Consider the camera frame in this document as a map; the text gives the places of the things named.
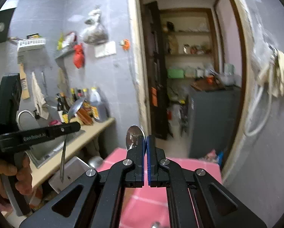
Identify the round steel spoon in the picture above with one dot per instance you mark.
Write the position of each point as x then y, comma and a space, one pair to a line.
135, 136

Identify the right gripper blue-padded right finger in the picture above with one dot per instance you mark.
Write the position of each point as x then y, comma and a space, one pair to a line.
177, 181

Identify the grey cabinet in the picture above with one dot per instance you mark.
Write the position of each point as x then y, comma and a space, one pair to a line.
211, 120

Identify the cream rubber gloves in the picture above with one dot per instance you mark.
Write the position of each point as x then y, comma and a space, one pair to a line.
272, 73

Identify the perforated grey utensil holder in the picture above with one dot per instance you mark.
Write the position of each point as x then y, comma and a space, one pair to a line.
74, 168

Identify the grey hanging plastic bag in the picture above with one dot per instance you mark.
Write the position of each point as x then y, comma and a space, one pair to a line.
95, 32

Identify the person's left hand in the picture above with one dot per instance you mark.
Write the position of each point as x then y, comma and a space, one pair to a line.
23, 176

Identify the red plastic bag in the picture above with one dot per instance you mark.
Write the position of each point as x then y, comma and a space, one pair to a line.
78, 57

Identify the pink checked tablecloth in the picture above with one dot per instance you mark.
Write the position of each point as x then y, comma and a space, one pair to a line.
144, 206

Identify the wooden kitchen counter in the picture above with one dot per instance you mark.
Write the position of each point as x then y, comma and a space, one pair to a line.
52, 164

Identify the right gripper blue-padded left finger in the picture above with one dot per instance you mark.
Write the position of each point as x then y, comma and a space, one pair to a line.
111, 185

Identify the large oil bottle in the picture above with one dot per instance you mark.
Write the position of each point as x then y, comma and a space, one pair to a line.
97, 106

